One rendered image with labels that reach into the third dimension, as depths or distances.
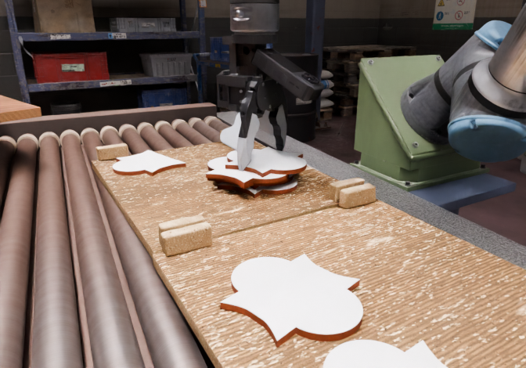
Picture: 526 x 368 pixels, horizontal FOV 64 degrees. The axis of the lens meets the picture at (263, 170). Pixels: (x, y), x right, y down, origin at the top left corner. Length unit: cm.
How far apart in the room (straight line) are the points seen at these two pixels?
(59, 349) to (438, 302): 35
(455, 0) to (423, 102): 541
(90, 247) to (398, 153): 61
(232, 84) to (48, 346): 43
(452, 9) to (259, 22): 571
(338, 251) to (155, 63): 432
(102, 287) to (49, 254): 11
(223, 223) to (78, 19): 419
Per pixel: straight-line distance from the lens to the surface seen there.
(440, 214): 71
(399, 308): 44
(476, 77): 72
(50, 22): 461
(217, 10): 567
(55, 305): 50
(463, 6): 620
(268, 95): 68
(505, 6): 589
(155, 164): 81
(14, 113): 91
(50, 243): 63
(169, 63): 480
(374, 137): 95
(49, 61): 457
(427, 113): 90
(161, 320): 45
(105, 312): 47
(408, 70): 103
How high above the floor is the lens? 119
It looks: 19 degrees down
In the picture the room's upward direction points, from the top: straight up
